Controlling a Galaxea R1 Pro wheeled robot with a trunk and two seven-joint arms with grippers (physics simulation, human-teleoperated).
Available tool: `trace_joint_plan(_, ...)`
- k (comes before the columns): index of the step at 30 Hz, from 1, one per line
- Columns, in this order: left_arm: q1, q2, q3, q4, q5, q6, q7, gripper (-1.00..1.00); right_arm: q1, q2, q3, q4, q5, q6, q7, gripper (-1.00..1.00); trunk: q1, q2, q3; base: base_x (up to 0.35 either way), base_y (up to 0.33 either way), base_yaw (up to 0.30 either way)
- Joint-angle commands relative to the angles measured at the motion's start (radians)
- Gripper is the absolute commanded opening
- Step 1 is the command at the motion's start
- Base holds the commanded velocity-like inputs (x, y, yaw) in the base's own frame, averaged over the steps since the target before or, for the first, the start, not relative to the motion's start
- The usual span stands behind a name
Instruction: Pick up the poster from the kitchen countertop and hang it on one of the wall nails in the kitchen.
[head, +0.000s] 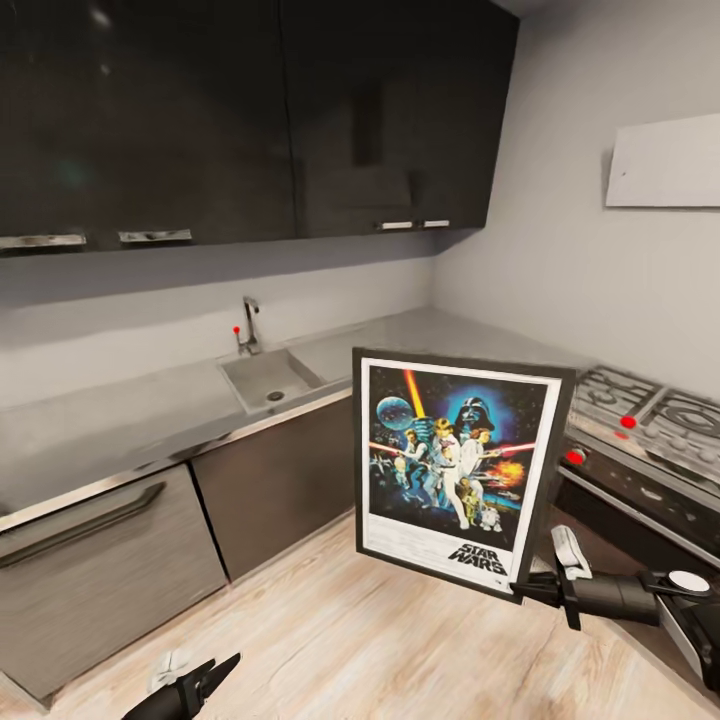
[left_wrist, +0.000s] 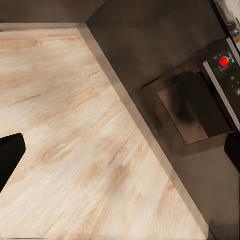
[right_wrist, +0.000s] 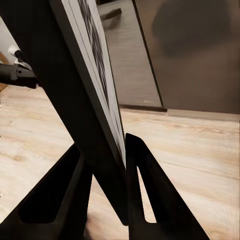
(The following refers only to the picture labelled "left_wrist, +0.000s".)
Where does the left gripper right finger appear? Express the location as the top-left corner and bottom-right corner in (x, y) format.
(224, 133), (240, 173)

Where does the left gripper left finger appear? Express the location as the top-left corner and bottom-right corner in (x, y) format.
(0, 133), (26, 193)

